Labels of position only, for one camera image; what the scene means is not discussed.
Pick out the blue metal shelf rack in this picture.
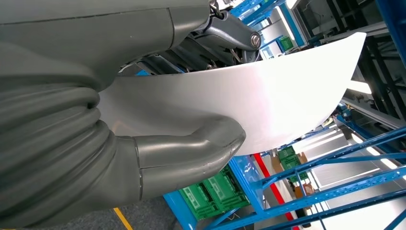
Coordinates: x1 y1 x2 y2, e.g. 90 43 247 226
163 126 406 230

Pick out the distant blue rack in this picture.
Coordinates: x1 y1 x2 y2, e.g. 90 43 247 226
230 0 305 48

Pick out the green plastic crate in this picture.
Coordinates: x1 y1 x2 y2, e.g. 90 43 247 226
278 146 309 183
279 35 294 51
179 182 219 221
203 165 251 212

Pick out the red barrier belt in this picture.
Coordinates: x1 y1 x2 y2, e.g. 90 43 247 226
253 153 300 230

